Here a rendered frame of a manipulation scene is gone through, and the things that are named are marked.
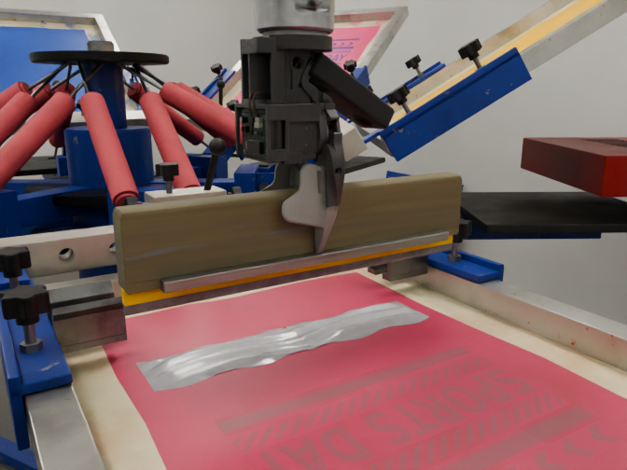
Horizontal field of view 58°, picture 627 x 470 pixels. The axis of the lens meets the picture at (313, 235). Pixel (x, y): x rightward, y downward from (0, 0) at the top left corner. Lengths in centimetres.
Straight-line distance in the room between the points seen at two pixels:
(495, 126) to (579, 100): 47
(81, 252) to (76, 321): 24
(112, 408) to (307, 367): 20
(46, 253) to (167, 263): 36
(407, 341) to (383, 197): 17
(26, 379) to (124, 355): 15
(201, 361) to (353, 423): 19
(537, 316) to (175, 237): 44
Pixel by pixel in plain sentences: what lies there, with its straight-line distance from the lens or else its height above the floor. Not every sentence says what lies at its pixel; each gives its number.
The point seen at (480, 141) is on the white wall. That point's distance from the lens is 313.
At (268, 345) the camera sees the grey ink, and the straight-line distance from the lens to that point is 65.
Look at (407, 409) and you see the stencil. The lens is 56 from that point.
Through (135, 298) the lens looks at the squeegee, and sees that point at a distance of 54.
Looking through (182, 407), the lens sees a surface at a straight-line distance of 57.
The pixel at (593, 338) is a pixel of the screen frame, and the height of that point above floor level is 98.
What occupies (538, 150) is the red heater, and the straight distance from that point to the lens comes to 167.
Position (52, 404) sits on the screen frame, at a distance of 54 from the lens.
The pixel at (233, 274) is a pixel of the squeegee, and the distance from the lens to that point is 54.
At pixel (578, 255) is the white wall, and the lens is 284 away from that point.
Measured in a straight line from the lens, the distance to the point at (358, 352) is 65.
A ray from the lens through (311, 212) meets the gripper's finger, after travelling 56.
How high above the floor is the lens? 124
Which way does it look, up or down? 15 degrees down
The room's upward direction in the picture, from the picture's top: straight up
